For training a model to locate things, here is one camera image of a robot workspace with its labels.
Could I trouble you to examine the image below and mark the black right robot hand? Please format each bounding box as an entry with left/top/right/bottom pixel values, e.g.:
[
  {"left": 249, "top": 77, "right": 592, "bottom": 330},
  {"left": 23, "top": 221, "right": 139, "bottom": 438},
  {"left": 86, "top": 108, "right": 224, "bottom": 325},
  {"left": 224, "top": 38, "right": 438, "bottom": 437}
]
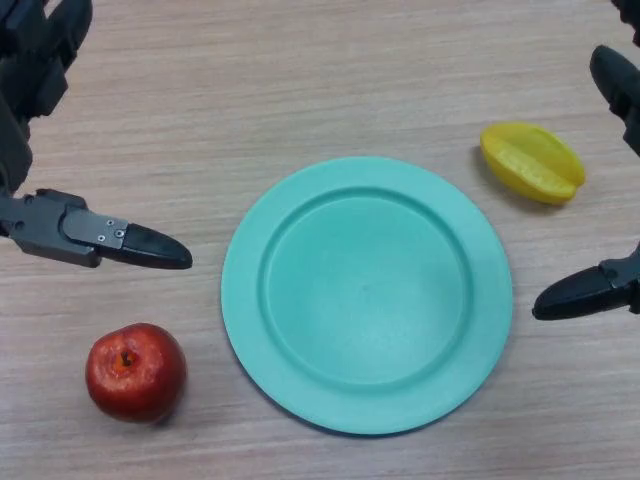
[{"left": 532, "top": 0, "right": 640, "bottom": 322}]

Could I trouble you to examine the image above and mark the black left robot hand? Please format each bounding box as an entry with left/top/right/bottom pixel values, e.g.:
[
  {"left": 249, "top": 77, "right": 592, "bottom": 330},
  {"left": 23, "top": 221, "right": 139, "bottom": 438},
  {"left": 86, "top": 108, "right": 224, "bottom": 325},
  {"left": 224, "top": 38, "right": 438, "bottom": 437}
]
[{"left": 0, "top": 0, "right": 194, "bottom": 271}]

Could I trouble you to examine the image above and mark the red apple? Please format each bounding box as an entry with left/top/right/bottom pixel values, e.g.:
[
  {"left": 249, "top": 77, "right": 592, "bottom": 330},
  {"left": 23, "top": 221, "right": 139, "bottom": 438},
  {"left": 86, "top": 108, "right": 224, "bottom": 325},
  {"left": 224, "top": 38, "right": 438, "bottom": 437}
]
[{"left": 84, "top": 322, "right": 189, "bottom": 425}]

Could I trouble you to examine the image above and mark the yellow starfruit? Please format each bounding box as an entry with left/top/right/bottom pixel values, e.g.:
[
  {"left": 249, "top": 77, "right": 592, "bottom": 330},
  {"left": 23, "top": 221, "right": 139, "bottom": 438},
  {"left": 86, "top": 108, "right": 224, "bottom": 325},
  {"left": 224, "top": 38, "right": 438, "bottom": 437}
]
[{"left": 479, "top": 121, "right": 586, "bottom": 205}]

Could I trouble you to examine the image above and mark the green round plate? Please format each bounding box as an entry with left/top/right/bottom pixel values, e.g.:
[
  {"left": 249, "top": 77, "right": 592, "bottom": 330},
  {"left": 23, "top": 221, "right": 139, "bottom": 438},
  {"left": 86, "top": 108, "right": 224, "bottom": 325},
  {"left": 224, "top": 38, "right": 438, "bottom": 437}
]
[{"left": 220, "top": 156, "right": 514, "bottom": 435}]

